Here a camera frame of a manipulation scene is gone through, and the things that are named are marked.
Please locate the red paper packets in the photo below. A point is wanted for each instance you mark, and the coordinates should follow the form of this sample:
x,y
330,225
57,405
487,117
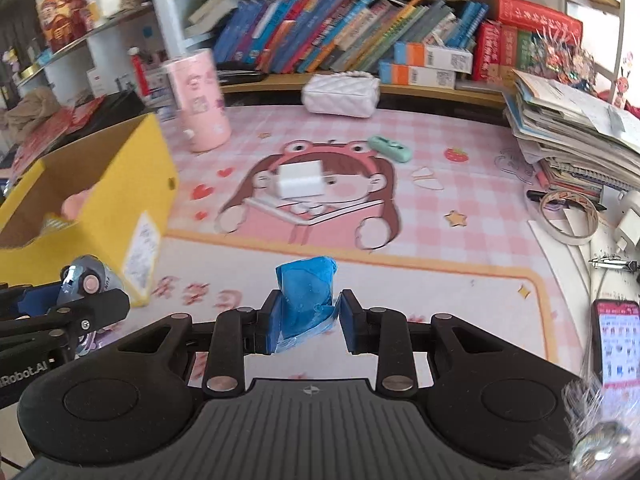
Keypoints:
x,y
50,130

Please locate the white tape roll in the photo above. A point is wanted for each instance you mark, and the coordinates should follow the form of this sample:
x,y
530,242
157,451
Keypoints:
x,y
550,227

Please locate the yellow cardboard box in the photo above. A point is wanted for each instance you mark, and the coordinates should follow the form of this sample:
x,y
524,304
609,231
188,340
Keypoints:
x,y
125,185

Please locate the red thick book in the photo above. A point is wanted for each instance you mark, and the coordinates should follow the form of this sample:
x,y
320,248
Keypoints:
x,y
537,15

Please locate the orange and blue carton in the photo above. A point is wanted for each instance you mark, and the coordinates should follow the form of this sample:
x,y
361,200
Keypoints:
x,y
417,76
432,57

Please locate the white charger plug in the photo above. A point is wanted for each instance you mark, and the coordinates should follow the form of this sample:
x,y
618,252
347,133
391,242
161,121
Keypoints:
x,y
297,180

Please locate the red cartoon deer figure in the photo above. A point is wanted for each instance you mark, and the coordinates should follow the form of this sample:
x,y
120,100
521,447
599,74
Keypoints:
x,y
625,87

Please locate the red and white bottle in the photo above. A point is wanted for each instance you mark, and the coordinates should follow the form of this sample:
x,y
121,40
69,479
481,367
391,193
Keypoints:
x,y
137,72

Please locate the black flat case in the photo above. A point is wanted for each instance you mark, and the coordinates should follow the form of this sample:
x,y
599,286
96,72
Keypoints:
x,y
240,74

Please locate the mint green small case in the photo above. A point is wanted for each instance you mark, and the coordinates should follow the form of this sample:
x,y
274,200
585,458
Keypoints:
x,y
390,147

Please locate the brown cloth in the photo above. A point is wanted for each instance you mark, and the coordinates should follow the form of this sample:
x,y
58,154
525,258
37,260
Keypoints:
x,y
30,107

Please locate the colourful paper ornament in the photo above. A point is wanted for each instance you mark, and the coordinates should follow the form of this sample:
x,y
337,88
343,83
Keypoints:
x,y
565,57

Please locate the smartphone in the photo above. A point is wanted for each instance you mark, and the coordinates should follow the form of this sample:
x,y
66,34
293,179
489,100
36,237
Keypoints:
x,y
615,340

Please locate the red upright book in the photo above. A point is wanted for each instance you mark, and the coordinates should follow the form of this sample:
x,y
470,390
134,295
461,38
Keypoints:
x,y
487,50

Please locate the old worn books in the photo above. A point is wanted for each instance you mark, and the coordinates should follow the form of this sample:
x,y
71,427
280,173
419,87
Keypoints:
x,y
215,7

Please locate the white quilted bag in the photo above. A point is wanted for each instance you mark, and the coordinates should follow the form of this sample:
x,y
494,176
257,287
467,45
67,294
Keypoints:
x,y
340,92

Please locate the crumpled clear plastic wrap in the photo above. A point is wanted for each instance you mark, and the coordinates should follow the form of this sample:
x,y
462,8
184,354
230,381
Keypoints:
x,y
595,435

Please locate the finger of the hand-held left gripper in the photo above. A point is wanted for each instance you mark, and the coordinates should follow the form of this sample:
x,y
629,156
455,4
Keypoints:
x,y
100,305
20,305

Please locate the stack of papers and notebooks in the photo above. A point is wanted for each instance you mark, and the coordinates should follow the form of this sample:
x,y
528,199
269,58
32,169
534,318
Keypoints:
x,y
565,125

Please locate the pink printed tablecloth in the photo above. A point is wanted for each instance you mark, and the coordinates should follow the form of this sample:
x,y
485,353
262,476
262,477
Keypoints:
x,y
450,240

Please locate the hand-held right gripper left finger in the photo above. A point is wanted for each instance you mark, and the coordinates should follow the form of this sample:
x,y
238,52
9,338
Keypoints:
x,y
270,325

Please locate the white bookshelf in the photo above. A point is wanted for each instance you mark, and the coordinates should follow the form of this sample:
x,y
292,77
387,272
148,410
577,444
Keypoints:
x,y
167,10

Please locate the white power adapter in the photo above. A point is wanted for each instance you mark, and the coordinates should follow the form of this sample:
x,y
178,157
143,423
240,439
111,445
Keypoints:
x,y
627,227

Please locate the row of colourful books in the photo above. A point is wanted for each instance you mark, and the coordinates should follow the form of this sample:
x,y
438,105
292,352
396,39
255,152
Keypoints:
x,y
325,30

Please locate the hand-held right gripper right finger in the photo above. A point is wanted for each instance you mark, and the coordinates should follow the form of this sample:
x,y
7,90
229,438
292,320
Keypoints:
x,y
350,325

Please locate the red fortune god doll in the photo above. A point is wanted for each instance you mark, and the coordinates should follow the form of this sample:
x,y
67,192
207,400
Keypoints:
x,y
60,15

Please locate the black pen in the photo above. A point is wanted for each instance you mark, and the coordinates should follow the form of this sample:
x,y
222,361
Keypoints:
x,y
540,195

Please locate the small white printed box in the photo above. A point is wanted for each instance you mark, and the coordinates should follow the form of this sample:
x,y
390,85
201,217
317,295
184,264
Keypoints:
x,y
87,277

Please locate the pink cylindrical container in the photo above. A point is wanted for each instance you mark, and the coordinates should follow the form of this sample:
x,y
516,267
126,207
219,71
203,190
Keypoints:
x,y
197,105

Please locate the blue plastic packet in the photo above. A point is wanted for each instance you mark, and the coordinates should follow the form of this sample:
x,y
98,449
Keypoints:
x,y
305,300

